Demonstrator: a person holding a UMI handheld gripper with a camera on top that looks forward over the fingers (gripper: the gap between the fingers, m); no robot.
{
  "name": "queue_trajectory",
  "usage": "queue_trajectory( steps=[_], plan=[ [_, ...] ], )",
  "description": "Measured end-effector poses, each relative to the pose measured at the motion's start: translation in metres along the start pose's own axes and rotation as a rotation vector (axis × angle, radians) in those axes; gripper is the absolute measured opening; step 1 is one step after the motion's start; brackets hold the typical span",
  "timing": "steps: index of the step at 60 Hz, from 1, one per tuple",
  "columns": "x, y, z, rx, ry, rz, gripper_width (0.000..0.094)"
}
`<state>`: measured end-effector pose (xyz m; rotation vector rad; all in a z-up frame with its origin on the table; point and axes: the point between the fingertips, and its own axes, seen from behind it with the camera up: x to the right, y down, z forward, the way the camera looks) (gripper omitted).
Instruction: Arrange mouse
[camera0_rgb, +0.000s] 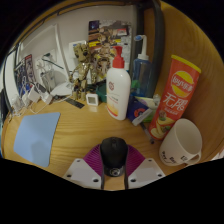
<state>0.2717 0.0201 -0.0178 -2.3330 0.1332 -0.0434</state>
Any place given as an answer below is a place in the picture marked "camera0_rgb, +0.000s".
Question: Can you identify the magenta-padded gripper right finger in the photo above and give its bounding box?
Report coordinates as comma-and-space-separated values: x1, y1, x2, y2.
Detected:
123, 144, 166, 191

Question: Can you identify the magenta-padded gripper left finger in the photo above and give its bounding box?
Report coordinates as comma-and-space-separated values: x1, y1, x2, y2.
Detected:
63, 143, 105, 191

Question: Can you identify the black computer mouse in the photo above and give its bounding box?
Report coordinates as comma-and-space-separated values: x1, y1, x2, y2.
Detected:
99, 136, 130, 178

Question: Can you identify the light blue mouse pad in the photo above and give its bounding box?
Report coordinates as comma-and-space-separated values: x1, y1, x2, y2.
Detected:
13, 111, 62, 168

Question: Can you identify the dark pen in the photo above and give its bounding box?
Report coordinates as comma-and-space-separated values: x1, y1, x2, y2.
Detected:
139, 122, 156, 145

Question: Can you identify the white mug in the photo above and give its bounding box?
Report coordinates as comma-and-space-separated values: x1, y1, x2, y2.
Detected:
158, 118, 204, 167

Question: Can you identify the blue packet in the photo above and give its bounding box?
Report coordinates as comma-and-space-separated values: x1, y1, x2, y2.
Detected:
126, 96, 153, 126

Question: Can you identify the black ruler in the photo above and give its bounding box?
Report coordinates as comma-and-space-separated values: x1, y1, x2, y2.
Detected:
63, 97, 86, 110

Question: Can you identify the green white small packet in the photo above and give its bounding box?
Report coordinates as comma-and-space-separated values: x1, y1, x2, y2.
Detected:
135, 94, 161, 110

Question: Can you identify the small white square clock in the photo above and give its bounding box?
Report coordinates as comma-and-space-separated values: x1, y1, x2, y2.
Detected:
85, 92, 100, 107

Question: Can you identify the red chip can yellow lid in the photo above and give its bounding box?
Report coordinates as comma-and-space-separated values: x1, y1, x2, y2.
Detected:
148, 54, 202, 141

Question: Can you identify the dark green round container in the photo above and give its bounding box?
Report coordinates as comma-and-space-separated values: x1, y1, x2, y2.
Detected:
95, 81, 108, 104

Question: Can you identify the large white charger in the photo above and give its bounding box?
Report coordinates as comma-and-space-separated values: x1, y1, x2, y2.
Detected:
39, 92, 54, 105

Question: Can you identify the white desk lamp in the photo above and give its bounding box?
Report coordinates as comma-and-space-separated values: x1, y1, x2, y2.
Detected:
18, 23, 74, 98

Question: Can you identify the white lotion bottle red pump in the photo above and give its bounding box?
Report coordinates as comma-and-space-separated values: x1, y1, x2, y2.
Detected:
105, 45, 132, 121

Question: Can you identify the small white charger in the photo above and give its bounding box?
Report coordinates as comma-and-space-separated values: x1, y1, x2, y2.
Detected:
28, 87, 41, 103

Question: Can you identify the blue squeeze bottle white nozzle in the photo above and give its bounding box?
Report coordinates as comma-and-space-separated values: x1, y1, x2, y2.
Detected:
130, 34, 153, 98

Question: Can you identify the brown tree figure toy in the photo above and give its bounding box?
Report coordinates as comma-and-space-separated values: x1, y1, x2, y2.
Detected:
69, 42, 98, 101

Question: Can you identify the dark cable green plug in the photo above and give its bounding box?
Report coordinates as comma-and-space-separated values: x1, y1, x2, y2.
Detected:
41, 53, 64, 70

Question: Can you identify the white wall outlet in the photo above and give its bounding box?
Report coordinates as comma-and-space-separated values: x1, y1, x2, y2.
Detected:
34, 49, 58, 73

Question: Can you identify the wooden shelf unit dark frame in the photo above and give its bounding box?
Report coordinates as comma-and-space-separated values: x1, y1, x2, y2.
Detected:
132, 0, 166, 98

